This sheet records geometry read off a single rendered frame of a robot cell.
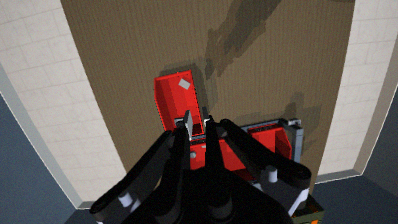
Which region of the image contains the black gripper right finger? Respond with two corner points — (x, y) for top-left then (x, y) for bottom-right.
(202, 107), (312, 219)

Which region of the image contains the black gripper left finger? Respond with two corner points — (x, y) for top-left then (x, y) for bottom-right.
(89, 110), (193, 224)

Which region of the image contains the grey metal shelf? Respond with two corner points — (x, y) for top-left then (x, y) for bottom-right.
(192, 118), (303, 191)

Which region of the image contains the red open-front bin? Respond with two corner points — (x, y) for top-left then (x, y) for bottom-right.
(247, 124), (292, 159)
(218, 137), (254, 181)
(154, 71), (204, 136)
(190, 137), (206, 169)

